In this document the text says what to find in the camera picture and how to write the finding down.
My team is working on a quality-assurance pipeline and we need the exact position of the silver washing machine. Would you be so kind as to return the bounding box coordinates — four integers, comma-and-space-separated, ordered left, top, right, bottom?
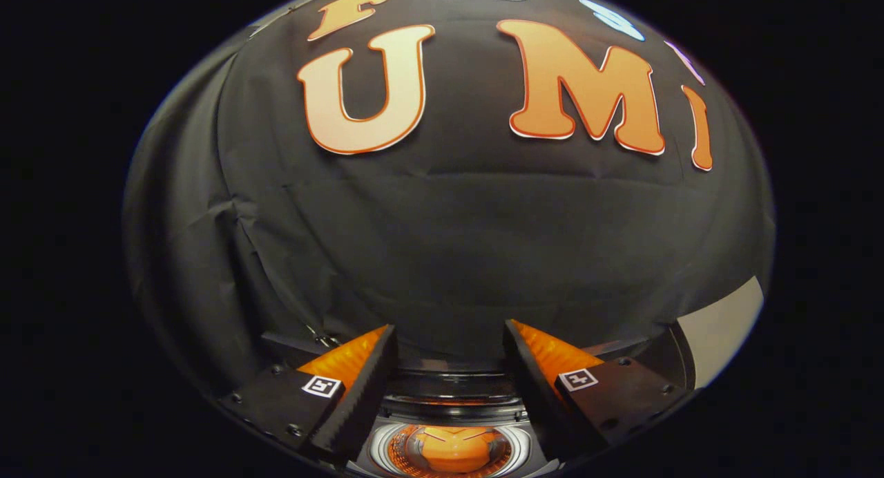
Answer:
261, 325, 695, 477

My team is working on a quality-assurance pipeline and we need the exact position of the black backdrop cloth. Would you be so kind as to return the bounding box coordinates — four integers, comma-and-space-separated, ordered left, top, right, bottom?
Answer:
124, 0, 774, 396

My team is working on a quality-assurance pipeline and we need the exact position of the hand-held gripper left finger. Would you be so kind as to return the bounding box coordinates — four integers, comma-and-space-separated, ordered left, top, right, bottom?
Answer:
221, 324, 399, 465

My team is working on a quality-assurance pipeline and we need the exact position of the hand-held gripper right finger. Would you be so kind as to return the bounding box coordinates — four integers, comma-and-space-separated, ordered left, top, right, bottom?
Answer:
503, 319, 681, 458

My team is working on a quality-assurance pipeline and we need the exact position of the yellow polo shirt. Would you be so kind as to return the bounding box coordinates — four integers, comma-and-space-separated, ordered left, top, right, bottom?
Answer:
414, 426, 499, 473

